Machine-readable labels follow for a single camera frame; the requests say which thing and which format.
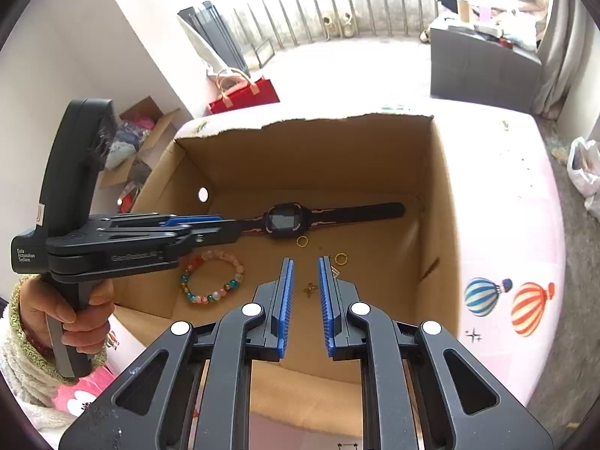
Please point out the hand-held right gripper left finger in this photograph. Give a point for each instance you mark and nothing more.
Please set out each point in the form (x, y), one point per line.
(286, 300)

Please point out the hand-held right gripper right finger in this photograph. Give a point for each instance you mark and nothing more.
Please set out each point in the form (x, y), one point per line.
(328, 304)

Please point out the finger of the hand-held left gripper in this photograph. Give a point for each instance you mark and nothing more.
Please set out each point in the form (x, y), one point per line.
(197, 219)
(220, 234)

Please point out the small pale jewelry tag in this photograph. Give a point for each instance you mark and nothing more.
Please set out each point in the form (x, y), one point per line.
(334, 272)

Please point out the gold hoop earring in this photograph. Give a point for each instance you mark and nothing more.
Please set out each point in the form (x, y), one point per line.
(334, 258)

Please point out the black wrist watch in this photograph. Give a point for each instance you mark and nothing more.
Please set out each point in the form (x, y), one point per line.
(283, 220)

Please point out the brown cardboard box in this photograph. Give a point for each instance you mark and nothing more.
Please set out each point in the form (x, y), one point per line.
(375, 173)

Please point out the person's left forearm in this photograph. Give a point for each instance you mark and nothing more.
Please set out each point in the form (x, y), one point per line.
(18, 361)

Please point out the person's left hand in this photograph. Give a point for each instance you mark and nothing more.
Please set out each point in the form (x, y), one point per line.
(37, 300)

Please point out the metal bowl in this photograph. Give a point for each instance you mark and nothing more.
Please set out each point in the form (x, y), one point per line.
(127, 201)

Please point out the cardboard box of clothes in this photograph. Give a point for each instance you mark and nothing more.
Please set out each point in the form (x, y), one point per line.
(164, 122)

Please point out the red gift bag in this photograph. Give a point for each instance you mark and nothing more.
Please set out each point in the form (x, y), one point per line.
(253, 93)

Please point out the black folded rack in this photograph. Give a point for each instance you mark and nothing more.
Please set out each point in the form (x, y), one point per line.
(215, 33)

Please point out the beige shoe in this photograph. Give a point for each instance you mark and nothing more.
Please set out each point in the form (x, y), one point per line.
(328, 26)
(348, 24)

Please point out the metal window railing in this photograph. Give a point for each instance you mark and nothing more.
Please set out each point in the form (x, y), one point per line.
(375, 4)

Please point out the grey cabinet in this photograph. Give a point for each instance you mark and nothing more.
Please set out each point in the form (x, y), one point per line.
(478, 70)

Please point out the white plastic bag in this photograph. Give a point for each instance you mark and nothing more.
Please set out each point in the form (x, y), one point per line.
(583, 168)

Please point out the brown cardboard tube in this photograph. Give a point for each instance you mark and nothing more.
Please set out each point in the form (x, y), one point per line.
(463, 10)

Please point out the black box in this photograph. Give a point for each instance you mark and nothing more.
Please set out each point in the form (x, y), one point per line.
(447, 1)

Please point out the pink cup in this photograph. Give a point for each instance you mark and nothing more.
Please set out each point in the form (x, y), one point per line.
(483, 13)

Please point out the grey curtain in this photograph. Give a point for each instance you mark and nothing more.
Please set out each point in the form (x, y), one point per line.
(558, 56)

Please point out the black picture frame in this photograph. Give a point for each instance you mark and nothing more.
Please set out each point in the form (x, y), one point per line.
(255, 54)

